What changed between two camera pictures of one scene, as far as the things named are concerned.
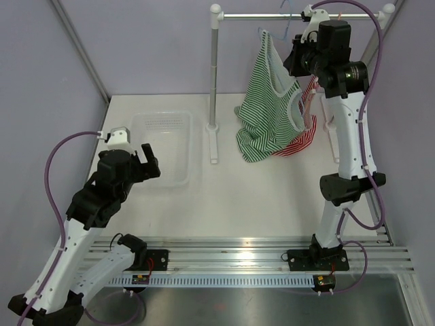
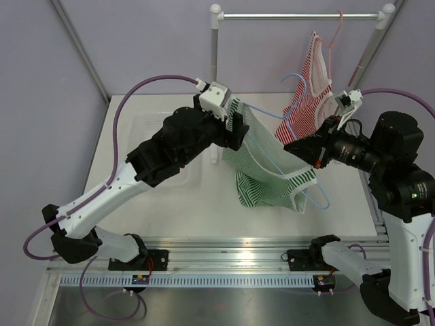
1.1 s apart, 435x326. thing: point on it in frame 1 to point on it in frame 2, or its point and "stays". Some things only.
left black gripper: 147,170 to 227,138
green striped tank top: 272,113 to 267,174
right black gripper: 291,62 to 316,149
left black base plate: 157,259 stays
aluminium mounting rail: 368,253 stays
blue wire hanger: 289,26 to 290,121
